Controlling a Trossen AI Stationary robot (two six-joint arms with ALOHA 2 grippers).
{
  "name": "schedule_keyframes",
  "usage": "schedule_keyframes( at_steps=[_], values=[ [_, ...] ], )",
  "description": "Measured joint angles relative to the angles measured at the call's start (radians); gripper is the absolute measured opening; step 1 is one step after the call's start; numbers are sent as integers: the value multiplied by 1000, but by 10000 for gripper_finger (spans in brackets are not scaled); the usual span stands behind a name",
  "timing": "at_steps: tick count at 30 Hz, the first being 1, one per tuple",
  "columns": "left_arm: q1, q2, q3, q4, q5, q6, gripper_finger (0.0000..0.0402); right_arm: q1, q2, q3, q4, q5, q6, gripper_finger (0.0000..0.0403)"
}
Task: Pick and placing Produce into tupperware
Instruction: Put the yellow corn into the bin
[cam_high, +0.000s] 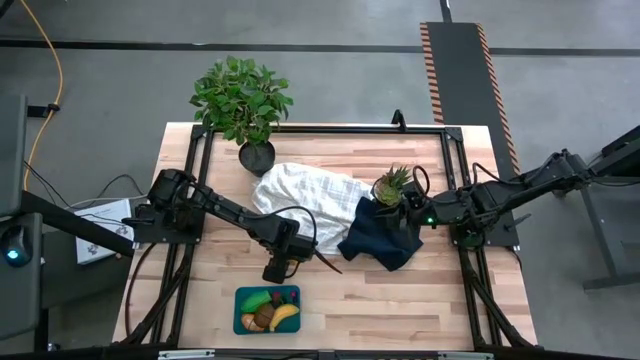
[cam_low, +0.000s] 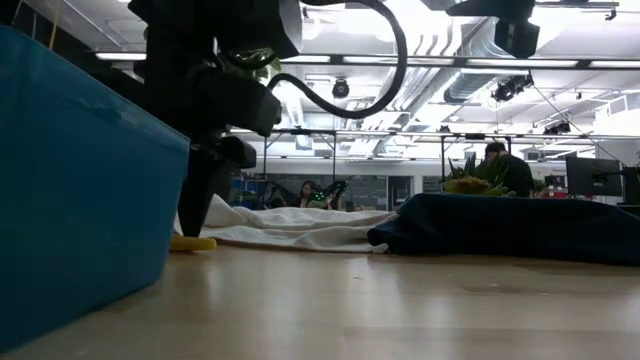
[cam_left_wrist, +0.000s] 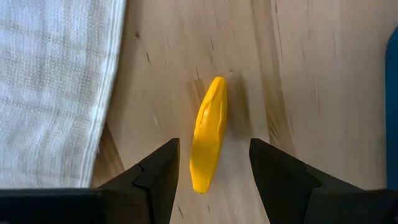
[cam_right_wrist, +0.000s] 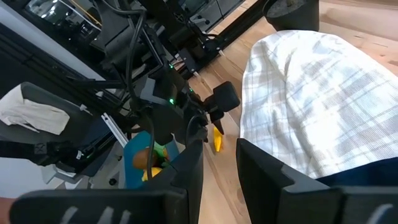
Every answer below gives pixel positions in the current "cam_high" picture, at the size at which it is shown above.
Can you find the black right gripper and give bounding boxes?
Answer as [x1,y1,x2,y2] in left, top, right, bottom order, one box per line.
[384,192,454,232]

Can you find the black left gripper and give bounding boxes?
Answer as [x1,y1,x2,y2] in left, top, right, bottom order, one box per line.
[259,219,317,285]

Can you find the white checked cloth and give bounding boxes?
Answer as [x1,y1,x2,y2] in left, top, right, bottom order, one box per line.
[251,162,374,256]

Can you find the grey stand with light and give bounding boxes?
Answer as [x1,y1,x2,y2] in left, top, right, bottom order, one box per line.
[0,94,44,341]

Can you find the black ramp orange striped edges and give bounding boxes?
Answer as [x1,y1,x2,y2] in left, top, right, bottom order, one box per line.
[419,21,525,176]

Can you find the black support beam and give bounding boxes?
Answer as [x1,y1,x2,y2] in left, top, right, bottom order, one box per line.
[19,189,136,259]

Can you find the dark metal stand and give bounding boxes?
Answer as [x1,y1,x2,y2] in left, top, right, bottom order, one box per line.
[552,124,640,291]

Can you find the yellow floor cable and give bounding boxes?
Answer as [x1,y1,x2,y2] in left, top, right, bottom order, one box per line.
[18,0,65,192]

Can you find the black aluminium table frame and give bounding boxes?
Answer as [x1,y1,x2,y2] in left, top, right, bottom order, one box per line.
[114,123,539,351]

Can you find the orange toy fruit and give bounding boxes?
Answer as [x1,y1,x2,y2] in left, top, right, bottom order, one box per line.
[240,313,266,333]

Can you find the leafy green potted plant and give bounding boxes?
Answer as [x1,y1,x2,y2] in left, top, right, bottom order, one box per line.
[189,54,295,177]

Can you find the white cardboard box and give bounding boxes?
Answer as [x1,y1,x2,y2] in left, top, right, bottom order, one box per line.
[74,199,135,265]

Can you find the navy blue cloth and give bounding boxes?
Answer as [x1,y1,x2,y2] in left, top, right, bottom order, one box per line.
[337,196,425,273]

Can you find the potted succulent plant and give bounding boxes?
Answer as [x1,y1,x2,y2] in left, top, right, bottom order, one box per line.
[372,164,414,209]

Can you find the yellow toy banana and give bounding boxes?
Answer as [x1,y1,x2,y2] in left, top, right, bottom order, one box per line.
[268,303,301,333]

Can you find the teal plastic tupperware container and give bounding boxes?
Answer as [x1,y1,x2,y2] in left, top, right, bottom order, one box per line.
[232,284,302,336]

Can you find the brown toy kiwi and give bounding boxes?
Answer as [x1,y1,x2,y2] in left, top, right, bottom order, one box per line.
[253,302,276,329]

